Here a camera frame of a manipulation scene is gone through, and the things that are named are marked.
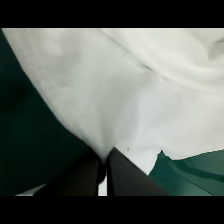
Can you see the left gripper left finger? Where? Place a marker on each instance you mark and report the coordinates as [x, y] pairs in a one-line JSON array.
[[80, 176]]

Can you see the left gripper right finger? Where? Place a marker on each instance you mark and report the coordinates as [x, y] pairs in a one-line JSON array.
[[128, 180]]

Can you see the white shirt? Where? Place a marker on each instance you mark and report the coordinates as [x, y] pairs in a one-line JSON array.
[[116, 90]]

